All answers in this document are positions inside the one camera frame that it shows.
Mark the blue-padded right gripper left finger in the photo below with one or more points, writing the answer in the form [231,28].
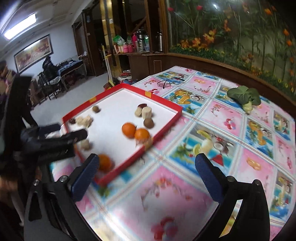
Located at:
[82,177]

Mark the red box lid tray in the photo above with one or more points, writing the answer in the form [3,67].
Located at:
[122,123]

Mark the framed landscape painting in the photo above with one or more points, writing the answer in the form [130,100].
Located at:
[33,53]

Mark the steel thermos flask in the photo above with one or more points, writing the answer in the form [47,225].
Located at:
[160,41]

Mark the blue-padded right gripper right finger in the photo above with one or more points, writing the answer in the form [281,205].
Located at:
[212,177]

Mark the ceiling fluorescent light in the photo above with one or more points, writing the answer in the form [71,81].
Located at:
[19,27]

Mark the brown kiwi fruit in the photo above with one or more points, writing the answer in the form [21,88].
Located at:
[148,123]
[96,109]

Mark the orange mandarin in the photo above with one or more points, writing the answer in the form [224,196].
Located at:
[105,163]
[141,135]
[129,129]

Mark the flower garden wall mural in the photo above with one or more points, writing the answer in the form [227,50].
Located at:
[253,36]

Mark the green bok choy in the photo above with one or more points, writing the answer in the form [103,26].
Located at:
[246,97]

